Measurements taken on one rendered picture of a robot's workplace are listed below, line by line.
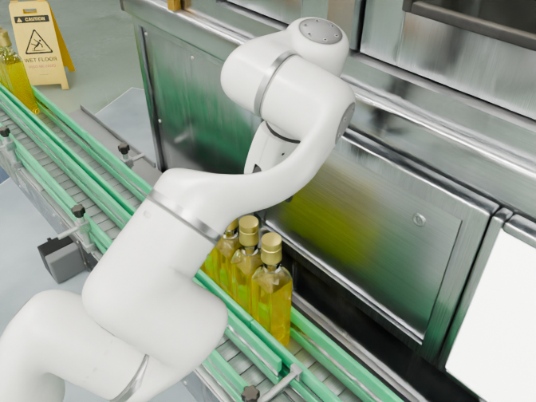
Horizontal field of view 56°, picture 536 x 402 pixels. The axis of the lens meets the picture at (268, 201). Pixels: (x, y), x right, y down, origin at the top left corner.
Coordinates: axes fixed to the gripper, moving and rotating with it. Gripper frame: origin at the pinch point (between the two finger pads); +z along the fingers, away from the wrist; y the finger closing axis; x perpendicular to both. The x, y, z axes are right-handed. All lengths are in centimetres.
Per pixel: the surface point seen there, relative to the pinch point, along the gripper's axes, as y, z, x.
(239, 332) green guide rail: 6.0, 30.4, 5.6
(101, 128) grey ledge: -16, 61, -85
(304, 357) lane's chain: -2.1, 34.2, 16.3
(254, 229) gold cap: 0.2, 10.3, -1.7
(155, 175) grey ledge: -14, 52, -52
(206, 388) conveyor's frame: 15.3, 37.8, 8.5
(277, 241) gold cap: -0.3, 8.5, 3.2
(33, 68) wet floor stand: -68, 187, -287
